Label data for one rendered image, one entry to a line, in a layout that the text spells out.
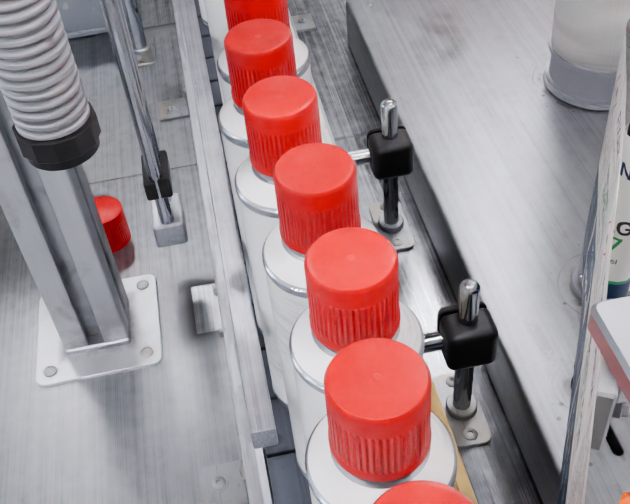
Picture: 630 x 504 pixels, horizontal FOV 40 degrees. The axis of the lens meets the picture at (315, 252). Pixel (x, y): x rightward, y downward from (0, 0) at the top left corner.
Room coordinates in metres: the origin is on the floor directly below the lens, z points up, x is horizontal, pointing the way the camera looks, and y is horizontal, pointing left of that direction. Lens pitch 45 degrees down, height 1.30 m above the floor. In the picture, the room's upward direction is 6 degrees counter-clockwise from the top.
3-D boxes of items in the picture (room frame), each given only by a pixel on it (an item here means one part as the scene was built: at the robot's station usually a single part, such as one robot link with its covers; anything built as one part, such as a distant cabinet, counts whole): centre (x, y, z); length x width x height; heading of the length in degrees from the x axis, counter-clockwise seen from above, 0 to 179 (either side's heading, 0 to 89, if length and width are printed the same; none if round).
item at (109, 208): (0.51, 0.16, 0.85); 0.03 x 0.03 x 0.03
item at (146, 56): (0.79, 0.15, 0.83); 0.06 x 0.03 x 0.01; 4
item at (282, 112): (0.31, 0.01, 0.98); 0.05 x 0.05 x 0.20
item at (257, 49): (0.37, 0.02, 0.98); 0.05 x 0.05 x 0.20
